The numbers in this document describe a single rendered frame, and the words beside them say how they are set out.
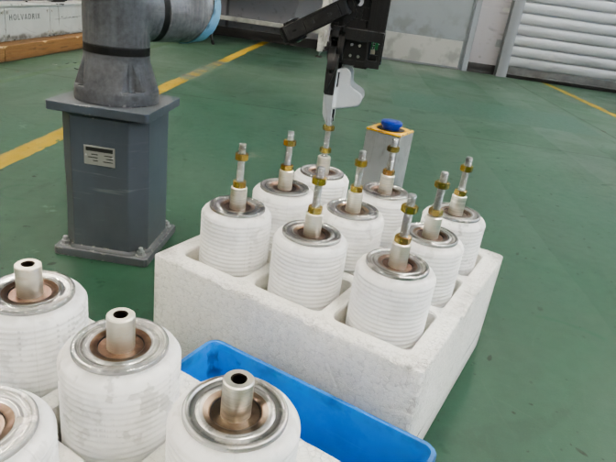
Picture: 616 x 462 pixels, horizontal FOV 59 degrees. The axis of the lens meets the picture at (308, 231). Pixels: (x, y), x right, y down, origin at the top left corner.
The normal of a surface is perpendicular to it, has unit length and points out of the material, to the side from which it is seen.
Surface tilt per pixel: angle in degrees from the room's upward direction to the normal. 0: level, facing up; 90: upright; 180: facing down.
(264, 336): 90
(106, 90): 73
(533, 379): 0
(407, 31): 90
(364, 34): 90
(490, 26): 90
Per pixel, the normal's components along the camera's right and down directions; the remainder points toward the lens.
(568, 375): 0.13, -0.91
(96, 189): -0.09, 0.39
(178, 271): -0.51, 0.29
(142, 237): 0.63, 0.38
